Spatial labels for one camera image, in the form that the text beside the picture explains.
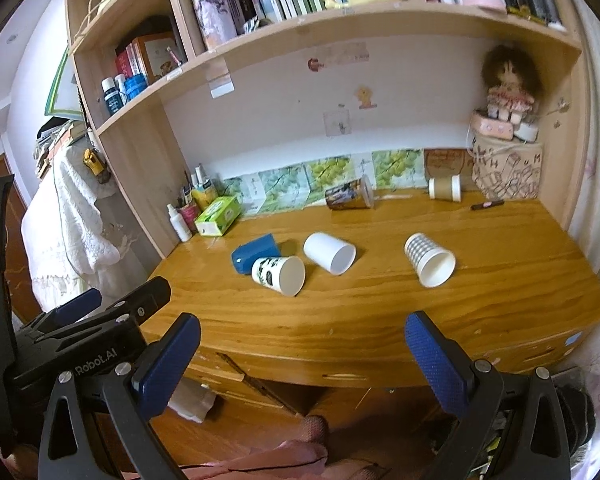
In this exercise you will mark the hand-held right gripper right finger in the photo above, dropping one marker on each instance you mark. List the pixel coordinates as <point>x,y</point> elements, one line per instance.
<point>435,362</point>

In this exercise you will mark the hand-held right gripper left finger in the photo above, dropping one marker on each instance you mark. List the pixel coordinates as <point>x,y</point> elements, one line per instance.
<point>167,365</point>

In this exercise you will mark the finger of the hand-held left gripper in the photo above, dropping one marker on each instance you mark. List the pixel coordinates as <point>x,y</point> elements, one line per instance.
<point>147,296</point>
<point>80,306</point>

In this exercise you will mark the white checked cup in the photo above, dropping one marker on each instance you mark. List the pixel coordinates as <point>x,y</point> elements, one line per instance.
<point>427,259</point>

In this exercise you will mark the blue cup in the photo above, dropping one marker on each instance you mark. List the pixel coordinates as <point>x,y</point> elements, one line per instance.
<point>254,256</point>

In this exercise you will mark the white cup with black print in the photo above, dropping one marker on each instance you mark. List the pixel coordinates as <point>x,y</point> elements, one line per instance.
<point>279,273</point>

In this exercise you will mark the plain white cup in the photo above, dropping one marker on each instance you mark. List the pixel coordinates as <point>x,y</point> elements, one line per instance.
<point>327,251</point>

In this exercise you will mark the brown paper cup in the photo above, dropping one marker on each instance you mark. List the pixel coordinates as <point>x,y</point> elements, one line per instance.
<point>445,188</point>

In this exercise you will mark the dark printed cup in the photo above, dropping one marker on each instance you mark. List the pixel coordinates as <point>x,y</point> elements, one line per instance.
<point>347,195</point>

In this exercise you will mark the white crumpled paper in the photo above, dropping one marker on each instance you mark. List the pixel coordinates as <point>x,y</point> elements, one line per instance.
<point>192,400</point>

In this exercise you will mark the wooden desk drawer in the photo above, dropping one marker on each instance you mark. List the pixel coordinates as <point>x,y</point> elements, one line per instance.
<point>230,377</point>

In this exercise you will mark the white spray bottle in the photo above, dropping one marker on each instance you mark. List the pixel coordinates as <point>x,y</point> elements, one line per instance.
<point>180,224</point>

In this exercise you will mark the white lace cloth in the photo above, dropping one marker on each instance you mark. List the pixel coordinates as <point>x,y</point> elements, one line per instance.
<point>72,220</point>

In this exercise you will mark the pen holder with pens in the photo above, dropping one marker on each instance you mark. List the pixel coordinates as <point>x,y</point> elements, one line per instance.
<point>186,207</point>

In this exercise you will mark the green tissue box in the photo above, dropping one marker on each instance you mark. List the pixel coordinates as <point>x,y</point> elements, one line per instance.
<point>219,216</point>

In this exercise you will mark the yellow bottle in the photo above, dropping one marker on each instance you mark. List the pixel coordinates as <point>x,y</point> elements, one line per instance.
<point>203,194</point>

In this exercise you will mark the green grape picture card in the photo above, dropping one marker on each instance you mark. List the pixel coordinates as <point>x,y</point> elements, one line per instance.
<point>244,192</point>
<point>397,167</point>
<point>330,172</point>
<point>284,186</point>

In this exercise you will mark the yellow toy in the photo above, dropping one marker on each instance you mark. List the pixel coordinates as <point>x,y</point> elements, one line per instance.
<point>94,162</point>

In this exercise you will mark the black fuzzy cloth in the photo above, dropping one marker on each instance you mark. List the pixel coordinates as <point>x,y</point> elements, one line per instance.
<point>575,417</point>

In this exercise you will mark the pink clothing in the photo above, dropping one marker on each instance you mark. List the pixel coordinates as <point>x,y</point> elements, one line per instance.
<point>300,455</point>

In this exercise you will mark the black pen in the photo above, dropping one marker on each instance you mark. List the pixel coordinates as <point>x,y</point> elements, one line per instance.
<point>487,204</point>

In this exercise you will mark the stack of papers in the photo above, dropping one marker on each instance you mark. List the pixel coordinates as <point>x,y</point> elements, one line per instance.
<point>55,137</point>

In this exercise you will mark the dark blue bottle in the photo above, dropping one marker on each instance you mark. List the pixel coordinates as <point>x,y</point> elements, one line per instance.
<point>111,97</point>

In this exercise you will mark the brown card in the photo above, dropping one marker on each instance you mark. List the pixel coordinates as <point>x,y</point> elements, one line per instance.
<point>447,161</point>

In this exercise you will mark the brown patterned box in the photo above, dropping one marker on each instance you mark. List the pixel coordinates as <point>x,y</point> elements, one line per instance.
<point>507,170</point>

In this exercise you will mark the blue jar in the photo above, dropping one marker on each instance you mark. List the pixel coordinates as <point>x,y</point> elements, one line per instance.
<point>136,86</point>

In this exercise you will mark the green framed picture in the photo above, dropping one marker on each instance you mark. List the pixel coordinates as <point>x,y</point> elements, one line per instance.
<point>60,85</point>

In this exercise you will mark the white paper label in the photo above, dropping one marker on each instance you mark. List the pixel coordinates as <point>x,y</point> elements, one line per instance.
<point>219,82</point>

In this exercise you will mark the row of red books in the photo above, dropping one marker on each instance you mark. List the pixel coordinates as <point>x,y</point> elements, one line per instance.
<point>129,62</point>

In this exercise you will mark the brown picture box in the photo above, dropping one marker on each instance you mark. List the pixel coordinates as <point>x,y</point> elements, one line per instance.
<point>157,55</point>

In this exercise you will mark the pink box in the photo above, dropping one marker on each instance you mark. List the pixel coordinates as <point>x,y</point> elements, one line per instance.
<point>491,126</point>

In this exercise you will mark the white round jar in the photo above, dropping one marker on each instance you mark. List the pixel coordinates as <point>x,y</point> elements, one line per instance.
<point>526,132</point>

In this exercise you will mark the yellow duck sticker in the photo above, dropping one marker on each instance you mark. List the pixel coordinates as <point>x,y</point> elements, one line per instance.
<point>366,97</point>

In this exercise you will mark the curly-haired doll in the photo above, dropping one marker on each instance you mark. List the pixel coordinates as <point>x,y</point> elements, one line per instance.
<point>511,82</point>

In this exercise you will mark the white floral cylinder tin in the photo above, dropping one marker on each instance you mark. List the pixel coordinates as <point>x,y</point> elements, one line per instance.
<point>212,12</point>

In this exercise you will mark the wooden bookshelf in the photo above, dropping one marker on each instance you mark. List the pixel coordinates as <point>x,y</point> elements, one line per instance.
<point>380,16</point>

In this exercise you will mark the clear wall hook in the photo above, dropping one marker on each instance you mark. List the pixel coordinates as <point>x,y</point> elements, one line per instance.
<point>337,122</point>

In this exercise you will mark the red wall sticker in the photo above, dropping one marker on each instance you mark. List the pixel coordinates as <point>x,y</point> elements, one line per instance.
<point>314,64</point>

